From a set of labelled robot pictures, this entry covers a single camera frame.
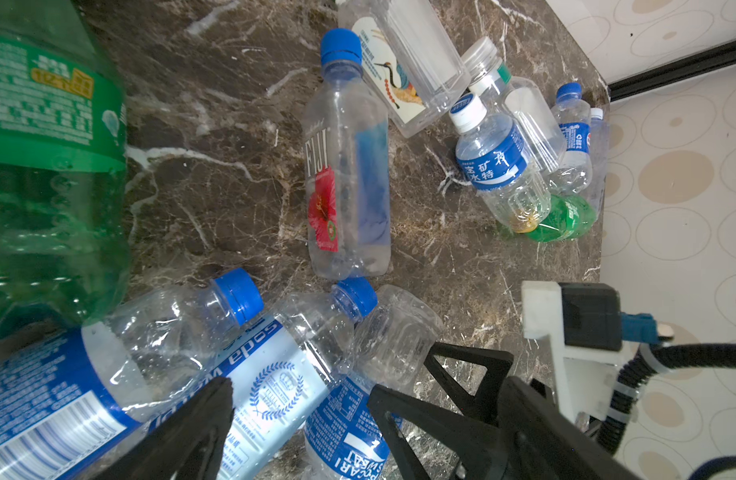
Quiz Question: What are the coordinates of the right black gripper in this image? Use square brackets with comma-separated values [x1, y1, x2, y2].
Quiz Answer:
[367, 342, 636, 479]

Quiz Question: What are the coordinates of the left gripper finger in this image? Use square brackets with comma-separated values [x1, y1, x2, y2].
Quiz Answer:
[98, 377, 234, 479]

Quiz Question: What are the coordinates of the Pocari Sweat bottle white cap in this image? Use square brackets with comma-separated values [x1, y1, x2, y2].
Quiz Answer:
[302, 284, 443, 479]

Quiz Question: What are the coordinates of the green bottle near bin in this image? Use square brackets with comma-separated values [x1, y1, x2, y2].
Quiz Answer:
[0, 1, 131, 340]

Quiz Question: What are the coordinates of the soda water bottle blue cap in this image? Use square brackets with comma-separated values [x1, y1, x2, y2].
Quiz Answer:
[145, 275, 380, 480]

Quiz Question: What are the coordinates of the small blue label bottle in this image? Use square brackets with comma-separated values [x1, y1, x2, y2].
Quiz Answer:
[0, 269, 264, 479]

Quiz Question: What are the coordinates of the green bottle yellow cap right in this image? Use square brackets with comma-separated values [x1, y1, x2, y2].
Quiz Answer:
[525, 194, 597, 243]

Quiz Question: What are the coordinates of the small Pepsi water bottle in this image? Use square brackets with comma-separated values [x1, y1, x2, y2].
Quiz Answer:
[549, 82, 593, 195]

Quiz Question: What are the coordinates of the blue label bottle white cap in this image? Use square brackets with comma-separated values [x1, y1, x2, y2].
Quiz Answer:
[449, 93, 551, 234]

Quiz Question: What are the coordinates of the flat clear bottle white cap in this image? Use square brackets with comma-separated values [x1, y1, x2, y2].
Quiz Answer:
[462, 36, 566, 178]

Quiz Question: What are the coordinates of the clear bottle pale label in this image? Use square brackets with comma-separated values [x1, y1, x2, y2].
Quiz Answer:
[583, 107, 610, 217]

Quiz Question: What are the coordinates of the Fiji bottle blue cap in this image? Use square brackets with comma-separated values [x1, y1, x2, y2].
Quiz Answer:
[301, 28, 391, 280]

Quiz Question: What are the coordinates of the square clear bottle green band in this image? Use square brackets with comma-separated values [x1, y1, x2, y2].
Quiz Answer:
[336, 0, 471, 138]

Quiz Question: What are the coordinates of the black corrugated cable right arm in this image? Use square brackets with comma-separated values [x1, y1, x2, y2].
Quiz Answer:
[595, 343, 736, 457]

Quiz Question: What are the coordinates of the black frame post right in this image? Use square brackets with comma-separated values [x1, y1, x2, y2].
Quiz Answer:
[609, 40, 736, 103]

